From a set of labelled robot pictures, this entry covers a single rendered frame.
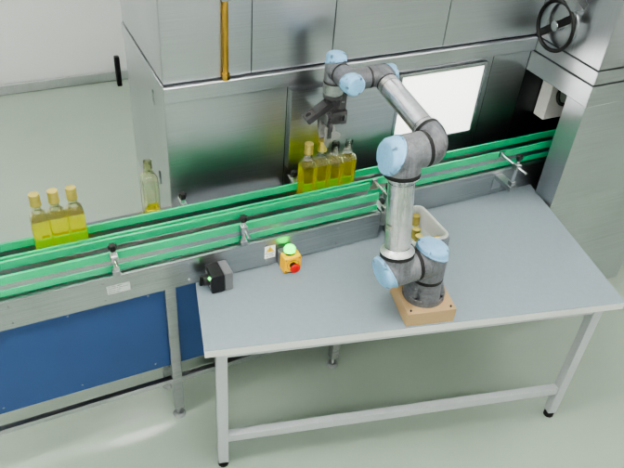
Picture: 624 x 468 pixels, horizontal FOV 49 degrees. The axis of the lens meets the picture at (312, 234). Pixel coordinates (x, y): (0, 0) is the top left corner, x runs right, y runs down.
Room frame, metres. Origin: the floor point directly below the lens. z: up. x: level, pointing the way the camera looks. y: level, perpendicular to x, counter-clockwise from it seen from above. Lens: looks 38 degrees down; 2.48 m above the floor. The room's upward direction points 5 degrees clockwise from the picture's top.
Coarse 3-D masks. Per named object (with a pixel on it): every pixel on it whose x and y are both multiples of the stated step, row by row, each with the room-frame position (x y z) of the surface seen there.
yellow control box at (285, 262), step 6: (282, 252) 1.96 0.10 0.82; (282, 258) 1.93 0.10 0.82; (288, 258) 1.93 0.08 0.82; (294, 258) 1.94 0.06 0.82; (300, 258) 1.95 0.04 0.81; (282, 264) 1.93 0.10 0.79; (288, 264) 1.93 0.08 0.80; (300, 264) 1.95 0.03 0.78; (282, 270) 1.93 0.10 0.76; (288, 270) 1.93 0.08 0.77
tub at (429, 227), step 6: (414, 210) 2.30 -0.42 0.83; (420, 210) 2.31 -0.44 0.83; (426, 210) 2.29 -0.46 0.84; (426, 216) 2.27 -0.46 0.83; (432, 216) 2.25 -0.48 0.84; (420, 222) 2.29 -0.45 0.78; (426, 222) 2.26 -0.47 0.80; (432, 222) 2.23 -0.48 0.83; (426, 228) 2.25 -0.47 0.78; (432, 228) 2.22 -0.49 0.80; (438, 228) 2.19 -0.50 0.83; (444, 228) 2.17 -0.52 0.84; (426, 234) 2.22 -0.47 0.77; (432, 234) 2.21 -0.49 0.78; (438, 234) 2.18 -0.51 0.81; (444, 234) 2.15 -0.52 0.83
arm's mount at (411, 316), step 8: (392, 288) 1.86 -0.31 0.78; (400, 288) 1.84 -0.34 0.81; (392, 296) 1.85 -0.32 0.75; (400, 296) 1.79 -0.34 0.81; (448, 296) 1.81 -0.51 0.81; (400, 304) 1.77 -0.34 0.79; (408, 304) 1.76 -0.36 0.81; (440, 304) 1.77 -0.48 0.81; (448, 304) 1.77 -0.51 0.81; (400, 312) 1.76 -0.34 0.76; (408, 312) 1.71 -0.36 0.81; (416, 312) 1.72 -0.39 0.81; (424, 312) 1.72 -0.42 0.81; (432, 312) 1.73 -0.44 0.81; (440, 312) 1.74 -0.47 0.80; (448, 312) 1.74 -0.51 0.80; (408, 320) 1.70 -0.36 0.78; (416, 320) 1.71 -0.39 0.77; (424, 320) 1.72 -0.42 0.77; (432, 320) 1.73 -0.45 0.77; (440, 320) 1.74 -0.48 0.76; (448, 320) 1.75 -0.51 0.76
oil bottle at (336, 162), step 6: (330, 156) 2.25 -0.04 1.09; (336, 156) 2.24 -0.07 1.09; (330, 162) 2.23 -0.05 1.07; (336, 162) 2.23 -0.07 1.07; (342, 162) 2.25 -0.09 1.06; (330, 168) 2.23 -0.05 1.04; (336, 168) 2.23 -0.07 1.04; (342, 168) 2.25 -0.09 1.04; (330, 174) 2.23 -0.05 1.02; (336, 174) 2.24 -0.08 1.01; (330, 180) 2.22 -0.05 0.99; (336, 180) 2.24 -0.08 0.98; (330, 186) 2.22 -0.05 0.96
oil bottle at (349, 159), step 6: (342, 150) 2.29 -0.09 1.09; (342, 156) 2.27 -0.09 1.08; (348, 156) 2.26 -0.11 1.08; (354, 156) 2.27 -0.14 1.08; (348, 162) 2.26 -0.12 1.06; (354, 162) 2.27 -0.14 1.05; (348, 168) 2.26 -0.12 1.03; (354, 168) 2.27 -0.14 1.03; (342, 174) 2.25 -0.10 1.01; (348, 174) 2.26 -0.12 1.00; (354, 174) 2.27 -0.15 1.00; (342, 180) 2.25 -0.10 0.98; (348, 180) 2.26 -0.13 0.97
